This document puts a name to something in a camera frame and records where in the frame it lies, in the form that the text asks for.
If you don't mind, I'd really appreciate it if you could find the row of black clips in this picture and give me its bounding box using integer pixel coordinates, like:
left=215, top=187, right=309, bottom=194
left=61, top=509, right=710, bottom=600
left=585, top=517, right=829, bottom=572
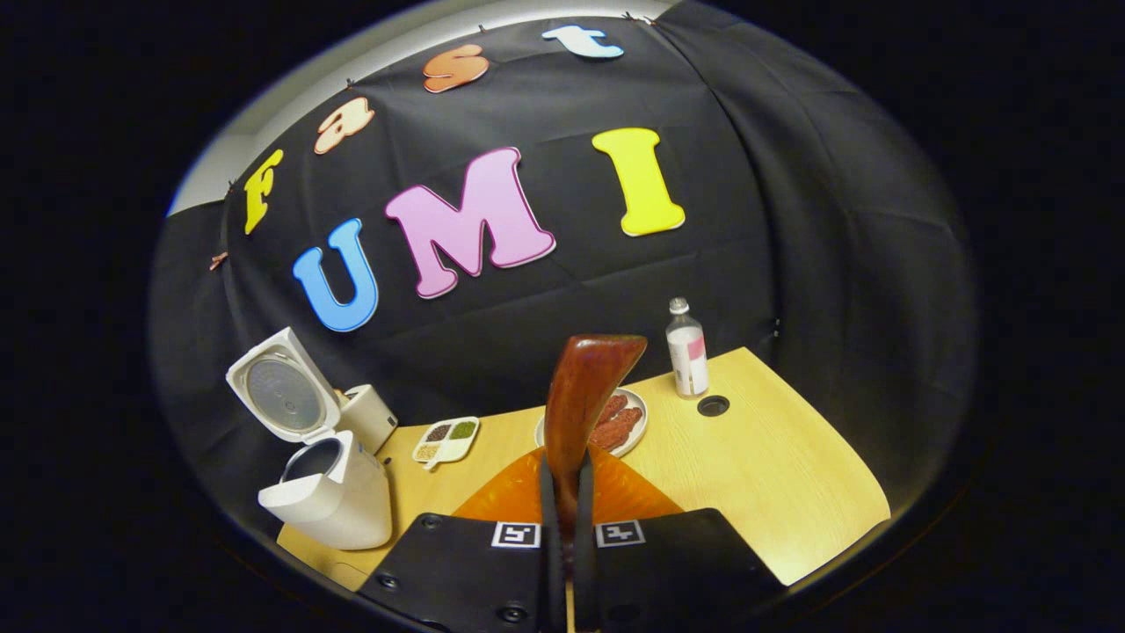
left=224, top=9, right=660, bottom=190

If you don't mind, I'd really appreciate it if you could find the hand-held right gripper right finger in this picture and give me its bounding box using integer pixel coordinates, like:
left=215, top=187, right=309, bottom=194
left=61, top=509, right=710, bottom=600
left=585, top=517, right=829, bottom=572
left=571, top=444, right=783, bottom=633

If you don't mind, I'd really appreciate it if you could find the brown wooden spoon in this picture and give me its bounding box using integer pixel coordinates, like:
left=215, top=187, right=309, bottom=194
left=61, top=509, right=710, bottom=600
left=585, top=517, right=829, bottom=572
left=543, top=333, right=649, bottom=633

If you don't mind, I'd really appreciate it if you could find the white rice cooker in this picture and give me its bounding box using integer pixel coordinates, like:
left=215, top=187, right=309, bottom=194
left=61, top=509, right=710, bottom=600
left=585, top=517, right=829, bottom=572
left=226, top=327, right=394, bottom=551

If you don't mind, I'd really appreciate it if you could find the clear bottle with pink label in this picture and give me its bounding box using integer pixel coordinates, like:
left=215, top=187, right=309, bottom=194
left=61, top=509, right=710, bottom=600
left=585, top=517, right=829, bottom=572
left=665, top=297, right=709, bottom=399

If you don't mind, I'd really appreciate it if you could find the white round plate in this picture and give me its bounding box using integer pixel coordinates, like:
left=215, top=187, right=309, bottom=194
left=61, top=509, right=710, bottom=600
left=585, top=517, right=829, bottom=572
left=534, top=388, right=650, bottom=459

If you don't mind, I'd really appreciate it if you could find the white divided grain dish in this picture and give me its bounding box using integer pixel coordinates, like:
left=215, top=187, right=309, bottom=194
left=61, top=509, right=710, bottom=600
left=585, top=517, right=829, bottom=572
left=411, top=417, right=481, bottom=470

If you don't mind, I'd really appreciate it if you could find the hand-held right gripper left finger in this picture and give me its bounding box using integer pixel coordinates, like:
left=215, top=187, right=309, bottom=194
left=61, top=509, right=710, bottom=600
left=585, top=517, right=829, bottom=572
left=356, top=447, right=568, bottom=633

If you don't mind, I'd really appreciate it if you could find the white toaster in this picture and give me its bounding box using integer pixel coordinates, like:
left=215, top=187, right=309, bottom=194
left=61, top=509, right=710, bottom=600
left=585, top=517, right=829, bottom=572
left=338, top=384, right=398, bottom=455

